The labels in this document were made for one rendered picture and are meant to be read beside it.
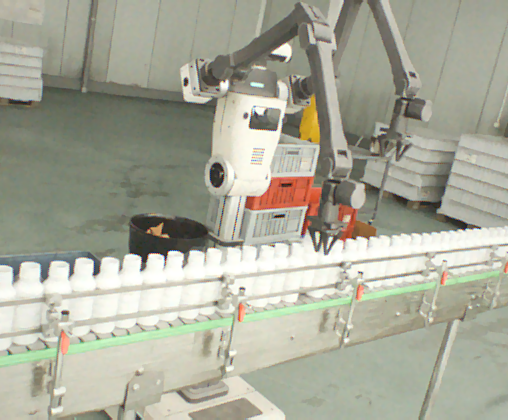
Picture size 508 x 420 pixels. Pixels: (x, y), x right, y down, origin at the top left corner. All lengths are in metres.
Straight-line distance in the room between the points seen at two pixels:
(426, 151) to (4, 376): 7.72
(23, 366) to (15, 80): 9.79
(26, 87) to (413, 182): 6.38
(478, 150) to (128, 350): 7.05
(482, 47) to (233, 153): 10.95
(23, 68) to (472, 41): 8.22
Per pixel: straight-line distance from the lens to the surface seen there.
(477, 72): 12.95
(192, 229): 3.65
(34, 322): 1.35
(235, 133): 2.25
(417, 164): 8.75
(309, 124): 11.76
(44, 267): 2.01
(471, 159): 8.22
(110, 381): 1.48
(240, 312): 1.52
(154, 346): 1.49
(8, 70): 10.95
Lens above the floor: 1.66
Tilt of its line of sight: 15 degrees down
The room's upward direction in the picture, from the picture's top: 12 degrees clockwise
